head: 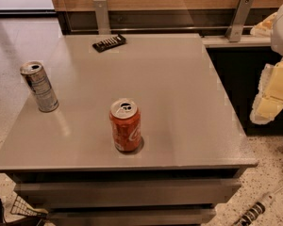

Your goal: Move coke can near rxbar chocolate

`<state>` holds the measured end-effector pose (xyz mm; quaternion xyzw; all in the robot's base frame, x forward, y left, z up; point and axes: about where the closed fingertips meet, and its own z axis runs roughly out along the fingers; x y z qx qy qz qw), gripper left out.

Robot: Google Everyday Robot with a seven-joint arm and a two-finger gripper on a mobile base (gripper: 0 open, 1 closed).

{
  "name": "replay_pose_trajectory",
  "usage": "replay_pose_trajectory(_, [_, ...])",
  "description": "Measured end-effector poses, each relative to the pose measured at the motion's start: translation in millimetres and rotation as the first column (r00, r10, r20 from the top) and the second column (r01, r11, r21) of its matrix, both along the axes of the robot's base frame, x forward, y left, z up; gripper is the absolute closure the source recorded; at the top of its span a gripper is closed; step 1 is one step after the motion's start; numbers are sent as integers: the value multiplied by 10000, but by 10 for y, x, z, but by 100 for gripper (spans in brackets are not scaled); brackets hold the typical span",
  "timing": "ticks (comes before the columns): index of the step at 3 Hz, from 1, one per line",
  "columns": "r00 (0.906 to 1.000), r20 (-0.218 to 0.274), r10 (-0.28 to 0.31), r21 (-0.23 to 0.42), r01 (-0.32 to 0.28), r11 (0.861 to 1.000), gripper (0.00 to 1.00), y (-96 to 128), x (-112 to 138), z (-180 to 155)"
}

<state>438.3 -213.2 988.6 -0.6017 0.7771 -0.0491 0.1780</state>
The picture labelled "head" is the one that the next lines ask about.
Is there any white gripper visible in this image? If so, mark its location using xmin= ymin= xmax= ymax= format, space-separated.
xmin=250 ymin=4 xmax=283 ymax=125

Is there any red coke can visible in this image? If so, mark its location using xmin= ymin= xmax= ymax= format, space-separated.
xmin=109 ymin=98 xmax=142 ymax=153

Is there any black rxbar chocolate bar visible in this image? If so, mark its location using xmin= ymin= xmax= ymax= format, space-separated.
xmin=92 ymin=34 xmax=126 ymax=53

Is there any silver energy drink can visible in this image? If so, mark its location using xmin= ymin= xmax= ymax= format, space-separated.
xmin=20 ymin=61 xmax=58 ymax=112

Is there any upper grey drawer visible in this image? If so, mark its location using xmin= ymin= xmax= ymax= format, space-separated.
xmin=14 ymin=179 xmax=241 ymax=208

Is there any grey drawer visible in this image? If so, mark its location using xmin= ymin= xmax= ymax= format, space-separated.
xmin=47 ymin=209 xmax=216 ymax=226
xmin=14 ymin=179 xmax=241 ymax=208

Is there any lower grey drawer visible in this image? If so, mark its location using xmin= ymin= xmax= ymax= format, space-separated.
xmin=47 ymin=209 xmax=216 ymax=226

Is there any right metal bracket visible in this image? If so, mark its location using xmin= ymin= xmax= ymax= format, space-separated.
xmin=225 ymin=0 xmax=254 ymax=42

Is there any metal bracket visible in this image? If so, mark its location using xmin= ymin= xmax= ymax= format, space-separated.
xmin=93 ymin=0 xmax=110 ymax=35
xmin=225 ymin=0 xmax=254 ymax=42

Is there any white cable with spring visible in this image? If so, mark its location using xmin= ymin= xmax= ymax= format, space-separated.
xmin=232 ymin=175 xmax=283 ymax=226

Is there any left metal bracket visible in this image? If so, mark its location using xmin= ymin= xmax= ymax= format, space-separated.
xmin=93 ymin=0 xmax=110 ymax=35

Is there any black wire basket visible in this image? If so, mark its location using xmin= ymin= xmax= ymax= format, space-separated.
xmin=10 ymin=196 xmax=48 ymax=218

